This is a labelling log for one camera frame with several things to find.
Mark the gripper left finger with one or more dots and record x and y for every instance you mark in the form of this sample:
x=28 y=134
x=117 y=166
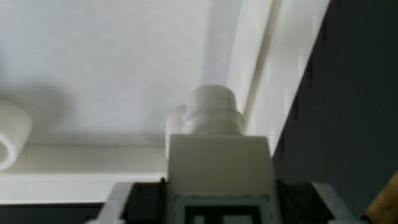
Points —
x=135 y=204

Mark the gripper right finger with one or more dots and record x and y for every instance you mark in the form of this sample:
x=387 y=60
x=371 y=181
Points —
x=311 y=204

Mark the white leg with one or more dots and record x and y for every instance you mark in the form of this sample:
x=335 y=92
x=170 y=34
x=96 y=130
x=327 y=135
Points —
x=222 y=191

